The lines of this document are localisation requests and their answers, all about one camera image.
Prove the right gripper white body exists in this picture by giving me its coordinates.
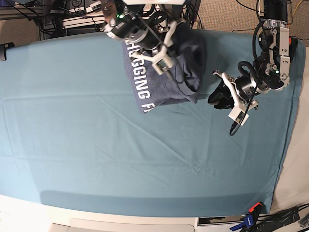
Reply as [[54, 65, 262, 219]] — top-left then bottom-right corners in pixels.
[[131, 19, 186, 63]]

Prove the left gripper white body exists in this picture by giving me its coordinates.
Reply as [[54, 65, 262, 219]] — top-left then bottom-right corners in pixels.
[[212, 70, 258, 110]]

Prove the blue-grey heathered T-shirt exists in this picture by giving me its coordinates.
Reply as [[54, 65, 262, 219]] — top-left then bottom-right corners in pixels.
[[122, 23, 206, 114]]

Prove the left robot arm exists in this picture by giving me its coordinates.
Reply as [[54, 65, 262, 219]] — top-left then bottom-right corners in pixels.
[[208, 0, 293, 113]]

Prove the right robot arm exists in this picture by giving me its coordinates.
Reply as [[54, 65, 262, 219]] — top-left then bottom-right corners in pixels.
[[101, 0, 185, 69]]

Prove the orange black clamp top right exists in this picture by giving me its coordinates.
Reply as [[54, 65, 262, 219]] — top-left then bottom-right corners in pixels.
[[289, 37, 298, 63]]

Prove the orange blue clamp bottom right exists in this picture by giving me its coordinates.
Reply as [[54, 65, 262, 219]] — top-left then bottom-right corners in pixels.
[[229, 202, 263, 232]]

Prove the teal table cloth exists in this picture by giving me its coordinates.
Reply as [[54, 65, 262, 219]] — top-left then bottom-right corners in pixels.
[[0, 30, 306, 217]]

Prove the black clamp left edge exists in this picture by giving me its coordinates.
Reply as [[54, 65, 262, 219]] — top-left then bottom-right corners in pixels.
[[0, 42, 15, 61]]

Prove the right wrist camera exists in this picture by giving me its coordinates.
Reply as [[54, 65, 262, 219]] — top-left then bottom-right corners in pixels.
[[152, 55, 174, 75]]

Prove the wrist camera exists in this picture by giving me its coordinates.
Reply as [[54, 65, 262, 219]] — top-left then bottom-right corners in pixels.
[[228, 106, 249, 126], [152, 55, 174, 75]]

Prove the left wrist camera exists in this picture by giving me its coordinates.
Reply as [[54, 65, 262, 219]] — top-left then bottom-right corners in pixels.
[[228, 106, 249, 126]]

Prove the yellow cable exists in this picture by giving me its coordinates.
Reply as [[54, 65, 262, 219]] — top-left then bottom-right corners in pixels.
[[289, 0, 303, 25]]

